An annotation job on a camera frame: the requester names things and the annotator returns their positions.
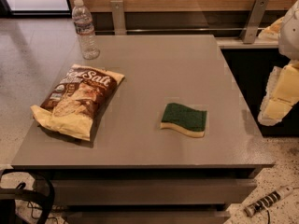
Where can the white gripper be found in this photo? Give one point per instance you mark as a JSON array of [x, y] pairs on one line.
[[290, 36]]

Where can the green and yellow sponge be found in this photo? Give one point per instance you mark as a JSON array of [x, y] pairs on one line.
[[185, 120]]

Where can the clear plastic water bottle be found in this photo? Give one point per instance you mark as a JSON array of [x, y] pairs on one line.
[[83, 21]]

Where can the white power strip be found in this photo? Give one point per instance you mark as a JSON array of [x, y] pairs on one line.
[[268, 200]]

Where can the brown sea salt chip bag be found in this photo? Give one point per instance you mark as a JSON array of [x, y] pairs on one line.
[[73, 104]]

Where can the upper grey drawer front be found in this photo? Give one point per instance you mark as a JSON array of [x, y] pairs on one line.
[[152, 192]]

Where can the grey drawer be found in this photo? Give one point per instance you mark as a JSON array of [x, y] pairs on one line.
[[152, 192], [148, 217]]

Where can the lower grey drawer front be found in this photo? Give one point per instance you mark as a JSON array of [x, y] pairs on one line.
[[148, 217]]

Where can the right metal rail bracket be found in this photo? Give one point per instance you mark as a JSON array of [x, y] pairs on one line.
[[249, 32]]

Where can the metal rail bracket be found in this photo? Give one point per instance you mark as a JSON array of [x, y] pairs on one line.
[[249, 32], [118, 17]]

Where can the left metal rail bracket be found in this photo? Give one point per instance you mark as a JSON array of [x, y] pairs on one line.
[[118, 17]]

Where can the horizontal metal rail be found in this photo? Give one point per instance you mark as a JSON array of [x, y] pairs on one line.
[[206, 31]]

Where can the black chair frame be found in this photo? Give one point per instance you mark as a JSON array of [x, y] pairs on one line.
[[9, 196]]

